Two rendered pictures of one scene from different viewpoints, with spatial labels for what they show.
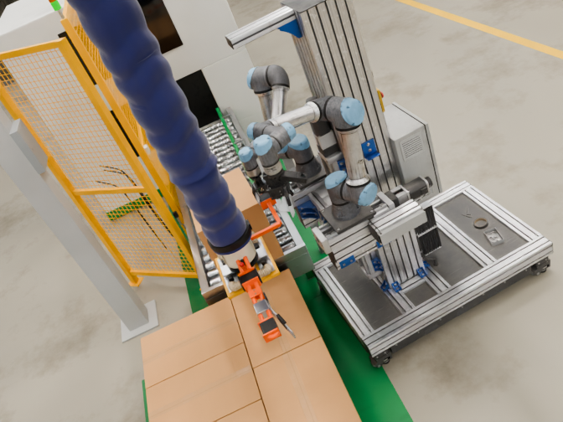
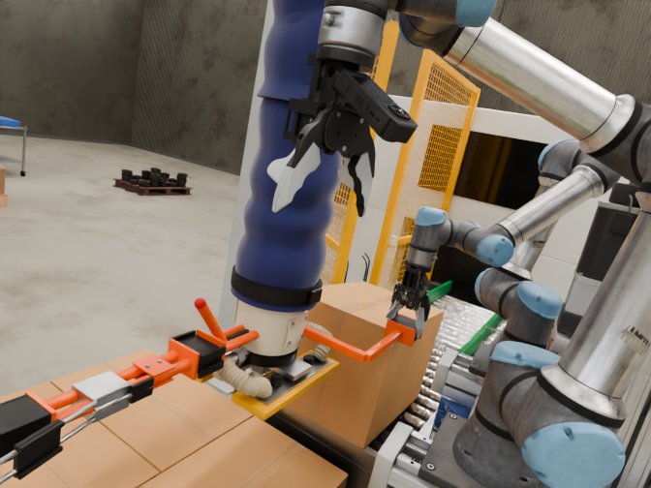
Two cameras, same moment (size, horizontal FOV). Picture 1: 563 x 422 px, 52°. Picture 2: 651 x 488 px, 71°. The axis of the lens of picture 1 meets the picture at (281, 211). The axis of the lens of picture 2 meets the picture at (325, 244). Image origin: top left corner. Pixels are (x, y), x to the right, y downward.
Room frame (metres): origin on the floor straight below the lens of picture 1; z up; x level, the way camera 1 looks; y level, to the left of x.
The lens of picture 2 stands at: (1.49, -0.37, 1.54)
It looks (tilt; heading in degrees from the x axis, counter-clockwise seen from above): 13 degrees down; 32
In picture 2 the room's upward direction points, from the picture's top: 12 degrees clockwise
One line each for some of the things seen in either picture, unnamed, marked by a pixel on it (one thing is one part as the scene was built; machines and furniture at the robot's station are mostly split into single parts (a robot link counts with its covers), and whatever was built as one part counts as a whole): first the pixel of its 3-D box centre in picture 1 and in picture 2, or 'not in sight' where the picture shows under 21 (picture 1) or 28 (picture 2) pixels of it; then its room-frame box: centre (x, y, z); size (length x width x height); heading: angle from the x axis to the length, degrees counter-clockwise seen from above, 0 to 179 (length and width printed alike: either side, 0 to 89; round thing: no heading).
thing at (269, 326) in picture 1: (269, 329); (12, 426); (1.76, 0.25, 1.05); 0.08 x 0.07 x 0.05; 4
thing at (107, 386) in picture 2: (262, 309); (101, 395); (1.89, 0.26, 1.05); 0.07 x 0.07 x 0.04; 4
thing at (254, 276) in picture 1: (250, 280); (196, 352); (2.11, 0.27, 1.06); 0.10 x 0.08 x 0.06; 94
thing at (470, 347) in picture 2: (240, 145); (489, 335); (4.25, 0.09, 0.60); 1.60 x 0.11 x 0.09; 2
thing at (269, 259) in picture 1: (260, 256); (292, 375); (2.36, 0.19, 0.95); 0.34 x 0.10 x 0.05; 4
